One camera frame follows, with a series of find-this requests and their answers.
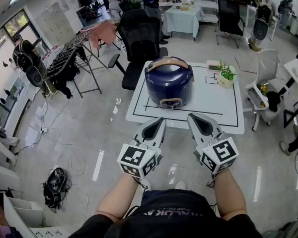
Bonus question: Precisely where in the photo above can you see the table with pale green cloth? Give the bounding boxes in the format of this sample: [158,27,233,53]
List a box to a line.
[162,5,204,41]

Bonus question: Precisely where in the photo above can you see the white divided storage bin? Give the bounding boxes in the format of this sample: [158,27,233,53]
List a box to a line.
[3,193,44,238]

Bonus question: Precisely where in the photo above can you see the black visitor chair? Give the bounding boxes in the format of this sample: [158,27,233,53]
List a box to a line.
[216,0,246,49]

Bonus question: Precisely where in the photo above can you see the black device with cables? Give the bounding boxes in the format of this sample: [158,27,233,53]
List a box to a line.
[42,167,72,210]

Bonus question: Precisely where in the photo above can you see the person's right forearm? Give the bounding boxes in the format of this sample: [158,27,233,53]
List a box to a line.
[213,169,248,222]

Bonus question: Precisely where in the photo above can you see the black cloth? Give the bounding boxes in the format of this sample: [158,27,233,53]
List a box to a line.
[266,91,285,113]

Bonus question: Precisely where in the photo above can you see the person's black shirt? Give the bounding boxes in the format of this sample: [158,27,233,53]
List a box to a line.
[69,188,264,238]

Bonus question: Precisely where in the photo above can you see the navy blue rice cooker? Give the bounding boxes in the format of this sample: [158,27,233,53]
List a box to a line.
[144,56,195,110]

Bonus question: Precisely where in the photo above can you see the white desk with black legs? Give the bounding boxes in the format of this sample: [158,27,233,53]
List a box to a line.
[283,57,298,128]

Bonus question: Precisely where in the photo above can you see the yellow flower bunch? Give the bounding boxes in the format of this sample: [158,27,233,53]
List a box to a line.
[259,83,269,109]

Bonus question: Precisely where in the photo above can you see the potted green plant white pot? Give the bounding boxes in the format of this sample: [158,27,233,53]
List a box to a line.
[216,59,238,89]

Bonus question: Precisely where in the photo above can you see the pink box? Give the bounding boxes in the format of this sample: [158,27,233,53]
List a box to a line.
[206,60,225,72]

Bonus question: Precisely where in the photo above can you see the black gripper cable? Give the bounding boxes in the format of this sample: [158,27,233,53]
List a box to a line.
[124,175,149,218]
[206,175,218,208]

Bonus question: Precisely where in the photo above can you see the person's left white shoe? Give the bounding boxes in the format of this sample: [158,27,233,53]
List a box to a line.
[140,178,152,190]

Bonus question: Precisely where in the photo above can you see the white plastic chair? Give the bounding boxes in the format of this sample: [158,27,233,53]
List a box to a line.
[243,49,286,131]

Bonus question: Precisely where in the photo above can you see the metal drying rack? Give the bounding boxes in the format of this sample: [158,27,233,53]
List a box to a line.
[41,31,109,99]

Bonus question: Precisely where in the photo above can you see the pink cloth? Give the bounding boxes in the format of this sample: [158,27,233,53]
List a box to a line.
[80,20,117,49]

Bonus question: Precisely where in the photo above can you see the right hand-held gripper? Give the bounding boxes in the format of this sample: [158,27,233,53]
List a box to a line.
[187,113,239,175]

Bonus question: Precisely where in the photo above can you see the black mesh office chair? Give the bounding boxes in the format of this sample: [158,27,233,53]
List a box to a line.
[107,8,168,91]

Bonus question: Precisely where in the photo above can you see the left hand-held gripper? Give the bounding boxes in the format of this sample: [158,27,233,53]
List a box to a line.
[117,117,167,179]

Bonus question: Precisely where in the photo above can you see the black hanging clothes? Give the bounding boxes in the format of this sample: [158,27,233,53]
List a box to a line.
[47,51,80,100]

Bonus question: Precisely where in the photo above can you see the person's left forearm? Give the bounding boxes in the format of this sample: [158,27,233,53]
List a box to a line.
[94,174,146,222]

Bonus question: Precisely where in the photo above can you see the white floor cable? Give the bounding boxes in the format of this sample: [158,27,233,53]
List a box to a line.
[56,142,86,176]

